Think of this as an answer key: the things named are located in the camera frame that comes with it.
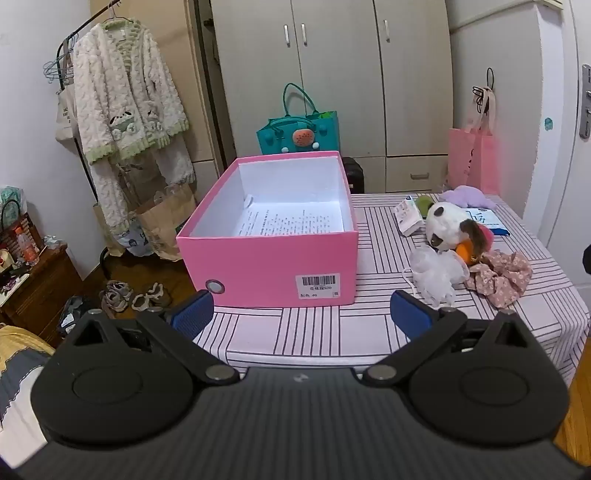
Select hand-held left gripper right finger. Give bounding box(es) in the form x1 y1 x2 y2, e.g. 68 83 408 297
360 290 541 387

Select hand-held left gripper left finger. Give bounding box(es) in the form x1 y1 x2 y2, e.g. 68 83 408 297
62 290 241 386

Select pink storage box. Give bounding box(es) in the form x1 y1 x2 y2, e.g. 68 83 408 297
176 151 360 308

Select white tissue pack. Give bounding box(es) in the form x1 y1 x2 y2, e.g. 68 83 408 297
394 196 424 237

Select white brown plush toy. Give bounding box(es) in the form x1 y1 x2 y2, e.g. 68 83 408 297
425 202 495 264

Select pink floral cloth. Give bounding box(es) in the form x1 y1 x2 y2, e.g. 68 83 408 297
464 249 533 309

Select blue white wet wipe packet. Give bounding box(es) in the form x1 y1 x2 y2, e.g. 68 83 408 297
464 209 511 237

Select purple plush toy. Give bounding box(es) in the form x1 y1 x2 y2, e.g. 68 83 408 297
438 185 498 211

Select beige shoe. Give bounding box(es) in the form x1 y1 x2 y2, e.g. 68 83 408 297
131 284 171 311
99 281 134 313

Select printed shopping bag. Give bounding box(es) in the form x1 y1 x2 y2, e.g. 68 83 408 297
92 203 149 258

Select brown paper bag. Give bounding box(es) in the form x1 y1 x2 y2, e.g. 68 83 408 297
134 185 199 261

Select striped tablecloth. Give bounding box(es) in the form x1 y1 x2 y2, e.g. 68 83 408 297
191 191 591 384

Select dark plastic bag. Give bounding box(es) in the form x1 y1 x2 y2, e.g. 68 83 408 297
58 295 100 337

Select wooden nightstand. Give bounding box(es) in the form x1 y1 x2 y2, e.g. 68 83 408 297
0 244 85 343

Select black suitcase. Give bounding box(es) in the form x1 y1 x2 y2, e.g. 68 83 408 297
342 157 366 193

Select fluffy cream pajama pants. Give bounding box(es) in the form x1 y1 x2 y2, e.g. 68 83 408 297
90 136 197 236

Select pink paper bag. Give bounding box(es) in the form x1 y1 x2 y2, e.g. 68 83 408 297
447 84 503 195

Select woven basket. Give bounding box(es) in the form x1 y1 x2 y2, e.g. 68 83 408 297
0 198 45 267

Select white door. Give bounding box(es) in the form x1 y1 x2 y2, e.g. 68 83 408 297
524 0 591 287

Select teal felt handbag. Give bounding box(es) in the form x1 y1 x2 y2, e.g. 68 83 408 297
257 83 341 156

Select green plastic package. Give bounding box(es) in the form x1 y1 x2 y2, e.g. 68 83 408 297
0 185 27 217

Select white tall cabinet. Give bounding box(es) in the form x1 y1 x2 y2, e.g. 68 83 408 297
445 0 544 204

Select beige cabinet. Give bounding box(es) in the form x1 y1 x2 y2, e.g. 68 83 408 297
90 0 232 185

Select fluffy cream pajama jacket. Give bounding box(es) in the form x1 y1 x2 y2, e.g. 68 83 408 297
71 17 191 164

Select beige tote bag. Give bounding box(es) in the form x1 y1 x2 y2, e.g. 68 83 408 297
55 83 80 144

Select white wardrobe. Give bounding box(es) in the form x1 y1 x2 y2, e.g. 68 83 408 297
210 0 455 195

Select black clothes rack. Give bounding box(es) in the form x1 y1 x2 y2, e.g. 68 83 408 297
59 0 139 282

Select teal wire hanger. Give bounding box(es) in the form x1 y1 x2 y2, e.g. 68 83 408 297
44 46 75 85

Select metal door handle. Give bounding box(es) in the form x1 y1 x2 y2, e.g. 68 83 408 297
579 65 591 139

